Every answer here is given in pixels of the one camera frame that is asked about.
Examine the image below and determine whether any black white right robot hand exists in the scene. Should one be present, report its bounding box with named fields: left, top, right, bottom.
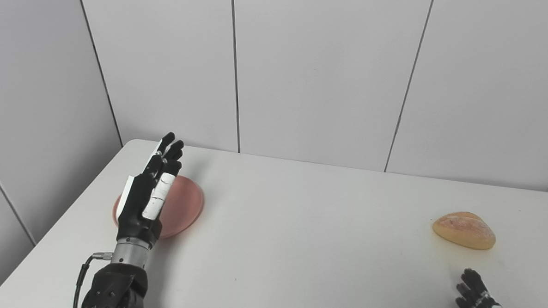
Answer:
left=454, top=267, right=504, bottom=308

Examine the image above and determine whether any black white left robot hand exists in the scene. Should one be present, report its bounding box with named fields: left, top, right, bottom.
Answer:
left=111, top=132, right=189, bottom=250

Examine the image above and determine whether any pink round plate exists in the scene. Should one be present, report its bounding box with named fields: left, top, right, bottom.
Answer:
left=111, top=173, right=207, bottom=241

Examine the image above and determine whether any golden bread roll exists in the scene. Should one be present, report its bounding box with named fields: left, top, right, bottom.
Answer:
left=432, top=210, right=497, bottom=253

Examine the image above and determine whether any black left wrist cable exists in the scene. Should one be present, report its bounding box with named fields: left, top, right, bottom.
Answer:
left=68, top=251, right=116, bottom=308

